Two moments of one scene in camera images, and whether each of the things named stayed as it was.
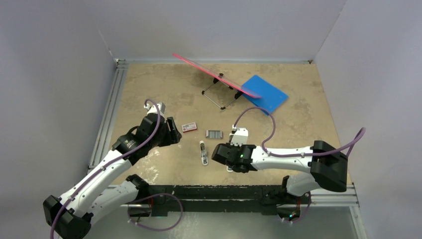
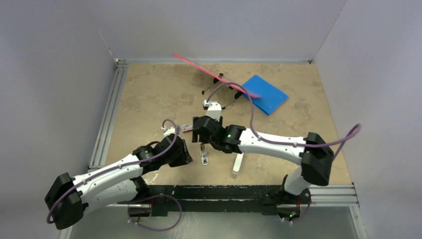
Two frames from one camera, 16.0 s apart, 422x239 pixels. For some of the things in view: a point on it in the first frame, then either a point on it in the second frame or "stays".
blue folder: [272, 96] stays
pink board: [242, 89] stays
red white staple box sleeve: [189, 127] stays
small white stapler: [203, 153] stays
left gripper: [171, 137] -> [184, 158]
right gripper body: [230, 146] -> [220, 122]
